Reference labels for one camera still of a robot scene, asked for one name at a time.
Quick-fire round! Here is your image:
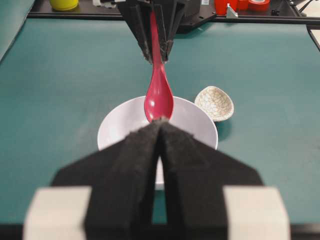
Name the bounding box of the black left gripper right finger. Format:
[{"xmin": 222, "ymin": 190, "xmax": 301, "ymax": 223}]
[{"xmin": 159, "ymin": 122, "xmax": 291, "ymax": 240}]

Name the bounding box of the red plastic cup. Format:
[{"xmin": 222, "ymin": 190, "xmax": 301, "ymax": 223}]
[{"xmin": 214, "ymin": 0, "xmax": 238, "ymax": 16}]

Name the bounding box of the red plastic spoon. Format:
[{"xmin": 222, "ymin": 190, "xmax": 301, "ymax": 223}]
[{"xmin": 144, "ymin": 10, "xmax": 174, "ymax": 122}]

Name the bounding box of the white round bowl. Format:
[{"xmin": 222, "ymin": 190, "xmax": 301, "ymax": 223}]
[{"xmin": 97, "ymin": 95, "xmax": 218, "ymax": 192}]

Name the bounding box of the yellow plastic cup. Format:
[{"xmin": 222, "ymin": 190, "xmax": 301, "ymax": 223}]
[{"xmin": 49, "ymin": 0, "xmax": 79, "ymax": 11}]

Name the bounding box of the speckled teardrop dish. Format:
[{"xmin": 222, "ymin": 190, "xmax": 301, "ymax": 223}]
[{"xmin": 194, "ymin": 86, "xmax": 235, "ymax": 122}]

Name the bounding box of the red tape roll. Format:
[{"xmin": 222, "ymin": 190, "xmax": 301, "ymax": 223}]
[{"xmin": 237, "ymin": 0, "xmax": 270, "ymax": 12}]

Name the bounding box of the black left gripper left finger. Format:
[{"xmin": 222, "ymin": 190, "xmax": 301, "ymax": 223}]
[{"xmin": 23, "ymin": 121, "xmax": 160, "ymax": 240}]

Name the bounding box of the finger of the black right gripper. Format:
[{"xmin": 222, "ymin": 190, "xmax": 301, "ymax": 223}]
[
  {"xmin": 116, "ymin": 0, "xmax": 153, "ymax": 63},
  {"xmin": 154, "ymin": 0, "xmax": 187, "ymax": 63}
]

